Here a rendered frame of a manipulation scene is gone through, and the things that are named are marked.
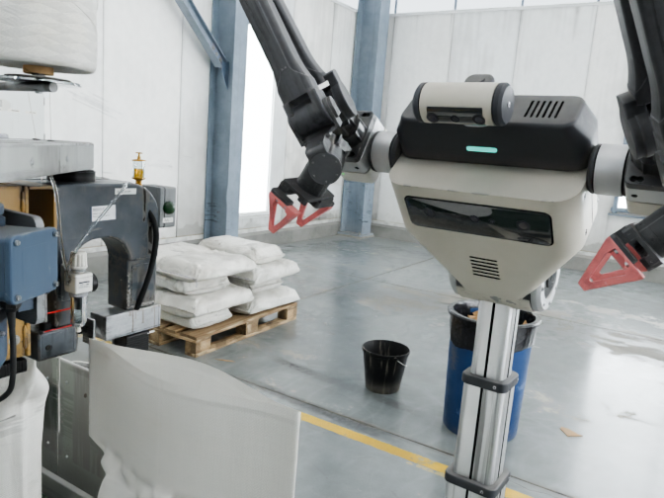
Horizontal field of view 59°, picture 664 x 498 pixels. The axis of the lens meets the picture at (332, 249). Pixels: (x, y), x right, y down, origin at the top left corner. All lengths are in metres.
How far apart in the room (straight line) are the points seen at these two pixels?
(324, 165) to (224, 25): 6.35
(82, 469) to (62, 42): 1.42
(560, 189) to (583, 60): 7.89
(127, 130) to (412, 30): 5.14
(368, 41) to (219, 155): 3.74
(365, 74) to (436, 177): 8.66
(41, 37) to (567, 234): 0.91
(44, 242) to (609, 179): 0.89
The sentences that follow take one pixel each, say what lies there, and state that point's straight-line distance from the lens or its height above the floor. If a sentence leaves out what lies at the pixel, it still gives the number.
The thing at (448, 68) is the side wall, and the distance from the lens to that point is 9.49.
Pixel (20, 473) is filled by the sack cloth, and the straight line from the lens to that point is 1.65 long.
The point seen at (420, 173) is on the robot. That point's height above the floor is 1.41.
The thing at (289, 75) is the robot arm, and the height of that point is 1.56.
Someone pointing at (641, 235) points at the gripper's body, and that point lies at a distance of 0.88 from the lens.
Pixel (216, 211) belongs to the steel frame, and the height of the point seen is 0.55.
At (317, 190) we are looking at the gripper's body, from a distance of 1.07.
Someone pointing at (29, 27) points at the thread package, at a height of 1.58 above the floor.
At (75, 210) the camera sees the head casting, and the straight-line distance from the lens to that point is 1.21.
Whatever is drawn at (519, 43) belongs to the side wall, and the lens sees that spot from 9.21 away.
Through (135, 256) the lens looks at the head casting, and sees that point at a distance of 1.31.
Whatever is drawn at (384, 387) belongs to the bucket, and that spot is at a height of 0.05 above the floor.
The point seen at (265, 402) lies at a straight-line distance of 0.96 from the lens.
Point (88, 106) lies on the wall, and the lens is 6.15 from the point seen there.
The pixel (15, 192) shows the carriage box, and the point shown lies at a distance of 1.15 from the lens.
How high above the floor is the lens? 1.45
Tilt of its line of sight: 10 degrees down
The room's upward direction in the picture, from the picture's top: 4 degrees clockwise
